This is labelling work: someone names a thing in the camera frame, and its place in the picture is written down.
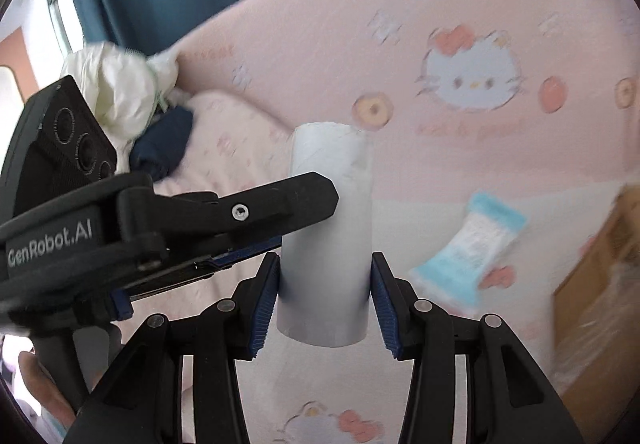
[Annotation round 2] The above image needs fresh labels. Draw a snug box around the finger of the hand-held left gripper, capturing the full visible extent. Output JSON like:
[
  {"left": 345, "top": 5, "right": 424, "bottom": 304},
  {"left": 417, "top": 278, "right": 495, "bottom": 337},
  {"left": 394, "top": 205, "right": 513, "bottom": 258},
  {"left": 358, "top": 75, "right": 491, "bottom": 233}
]
[
  {"left": 117, "top": 170, "right": 341, "bottom": 252},
  {"left": 111, "top": 235, "right": 283, "bottom": 321}
]

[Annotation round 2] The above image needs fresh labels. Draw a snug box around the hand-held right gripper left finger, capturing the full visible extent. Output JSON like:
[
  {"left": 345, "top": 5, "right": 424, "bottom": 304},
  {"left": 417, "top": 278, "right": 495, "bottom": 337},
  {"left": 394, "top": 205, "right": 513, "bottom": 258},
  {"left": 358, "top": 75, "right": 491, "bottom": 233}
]
[{"left": 62, "top": 251, "right": 281, "bottom": 444}]

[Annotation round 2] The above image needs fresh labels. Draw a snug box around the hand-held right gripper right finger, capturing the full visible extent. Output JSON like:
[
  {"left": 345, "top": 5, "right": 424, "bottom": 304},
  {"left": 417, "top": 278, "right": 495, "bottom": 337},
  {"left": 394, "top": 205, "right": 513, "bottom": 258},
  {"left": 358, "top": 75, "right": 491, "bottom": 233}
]
[{"left": 370, "top": 251, "right": 583, "bottom": 444}]

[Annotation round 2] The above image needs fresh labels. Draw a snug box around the white paper roll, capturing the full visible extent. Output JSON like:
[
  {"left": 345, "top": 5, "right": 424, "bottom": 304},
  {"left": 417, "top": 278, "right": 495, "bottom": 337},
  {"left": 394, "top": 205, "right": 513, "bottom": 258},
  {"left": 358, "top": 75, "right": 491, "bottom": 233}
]
[{"left": 275, "top": 120, "right": 375, "bottom": 349}]

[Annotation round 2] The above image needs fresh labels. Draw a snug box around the brown cardboard box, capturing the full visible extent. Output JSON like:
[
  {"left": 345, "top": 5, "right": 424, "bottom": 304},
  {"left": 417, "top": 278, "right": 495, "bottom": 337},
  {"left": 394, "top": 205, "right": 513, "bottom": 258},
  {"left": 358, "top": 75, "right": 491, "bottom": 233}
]
[{"left": 550, "top": 184, "right": 640, "bottom": 400}]

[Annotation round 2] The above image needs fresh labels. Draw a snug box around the person's left hand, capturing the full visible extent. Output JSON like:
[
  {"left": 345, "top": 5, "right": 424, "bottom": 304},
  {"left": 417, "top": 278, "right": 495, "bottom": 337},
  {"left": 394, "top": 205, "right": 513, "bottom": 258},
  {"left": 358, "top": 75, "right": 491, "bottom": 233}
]
[{"left": 17, "top": 349, "right": 76, "bottom": 435}]

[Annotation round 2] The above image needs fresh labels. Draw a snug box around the blue and white packet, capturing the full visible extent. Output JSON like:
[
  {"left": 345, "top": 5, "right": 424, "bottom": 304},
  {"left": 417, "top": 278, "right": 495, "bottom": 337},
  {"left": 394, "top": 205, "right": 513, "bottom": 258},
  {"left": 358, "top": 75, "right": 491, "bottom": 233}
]
[{"left": 409, "top": 191, "right": 528, "bottom": 320}]

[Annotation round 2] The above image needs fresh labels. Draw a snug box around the dark blue cloth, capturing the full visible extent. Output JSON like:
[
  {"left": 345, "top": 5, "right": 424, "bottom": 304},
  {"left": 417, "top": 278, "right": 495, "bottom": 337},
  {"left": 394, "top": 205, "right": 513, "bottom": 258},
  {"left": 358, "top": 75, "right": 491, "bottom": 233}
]
[{"left": 129, "top": 105, "right": 196, "bottom": 182}]

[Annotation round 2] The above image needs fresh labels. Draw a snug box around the cream white cloth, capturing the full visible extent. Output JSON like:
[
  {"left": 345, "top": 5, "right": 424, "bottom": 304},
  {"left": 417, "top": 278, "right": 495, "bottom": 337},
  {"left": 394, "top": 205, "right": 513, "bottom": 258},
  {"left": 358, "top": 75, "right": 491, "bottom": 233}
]
[{"left": 59, "top": 41, "right": 188, "bottom": 142}]

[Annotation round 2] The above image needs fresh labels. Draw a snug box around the pink printed blanket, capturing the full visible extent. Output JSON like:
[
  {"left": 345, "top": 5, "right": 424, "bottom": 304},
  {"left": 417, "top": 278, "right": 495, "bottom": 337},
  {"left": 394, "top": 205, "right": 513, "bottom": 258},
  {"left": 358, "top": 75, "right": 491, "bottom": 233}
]
[{"left": 115, "top": 0, "right": 640, "bottom": 444}]

